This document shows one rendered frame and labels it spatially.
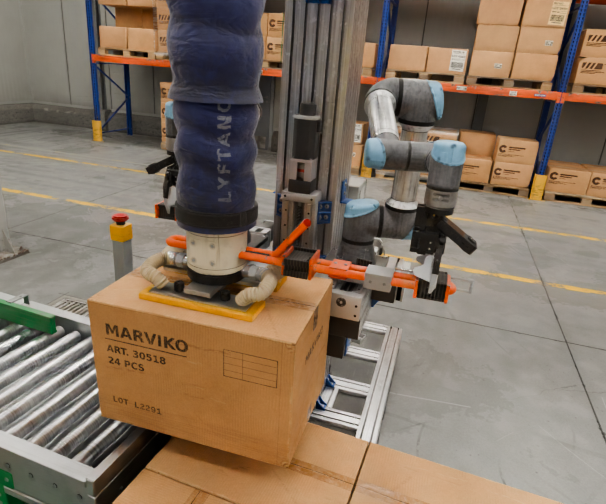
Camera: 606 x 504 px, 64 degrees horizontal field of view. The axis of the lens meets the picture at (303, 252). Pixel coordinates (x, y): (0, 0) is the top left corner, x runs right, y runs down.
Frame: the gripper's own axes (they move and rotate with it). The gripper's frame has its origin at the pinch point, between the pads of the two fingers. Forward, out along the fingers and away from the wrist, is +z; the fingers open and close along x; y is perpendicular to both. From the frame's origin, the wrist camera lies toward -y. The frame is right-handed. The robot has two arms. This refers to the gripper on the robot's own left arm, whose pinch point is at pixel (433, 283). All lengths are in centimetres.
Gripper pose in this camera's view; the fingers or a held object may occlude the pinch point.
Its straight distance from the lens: 127.5
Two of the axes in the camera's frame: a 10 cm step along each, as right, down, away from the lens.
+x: -2.9, 3.2, -9.0
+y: -9.6, -1.7, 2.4
